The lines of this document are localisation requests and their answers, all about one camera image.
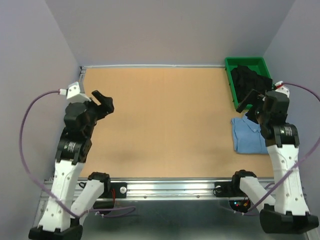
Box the light blue long sleeve shirt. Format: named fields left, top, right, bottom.
left=230, top=115, right=268, bottom=155

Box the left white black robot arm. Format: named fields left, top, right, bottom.
left=28, top=90, right=115, bottom=240

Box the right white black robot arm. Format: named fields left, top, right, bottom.
left=230, top=89, right=319, bottom=234

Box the black crumpled shirt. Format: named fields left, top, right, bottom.
left=230, top=65, right=273, bottom=103

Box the green plastic bin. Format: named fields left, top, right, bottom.
left=224, top=56, right=271, bottom=109

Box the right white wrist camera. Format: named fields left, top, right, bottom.
left=273, top=81, right=290, bottom=98

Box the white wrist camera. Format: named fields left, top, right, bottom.
left=58, top=81, right=92, bottom=104
left=273, top=81, right=290, bottom=98

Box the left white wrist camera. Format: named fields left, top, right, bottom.
left=58, top=81, right=92, bottom=104

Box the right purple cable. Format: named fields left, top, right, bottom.
left=233, top=82, right=320, bottom=216

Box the purple cable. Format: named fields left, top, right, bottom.
left=18, top=89, right=137, bottom=218
left=233, top=82, right=320, bottom=216

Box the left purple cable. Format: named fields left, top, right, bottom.
left=18, top=89, right=137, bottom=218

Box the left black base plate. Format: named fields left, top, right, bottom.
left=82, top=181, right=128, bottom=199

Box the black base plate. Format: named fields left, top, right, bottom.
left=212, top=181, right=247, bottom=198
left=82, top=181, right=128, bottom=199

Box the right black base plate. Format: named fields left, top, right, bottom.
left=212, top=181, right=247, bottom=198

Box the aluminium front rail frame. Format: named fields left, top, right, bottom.
left=39, top=177, right=307, bottom=201

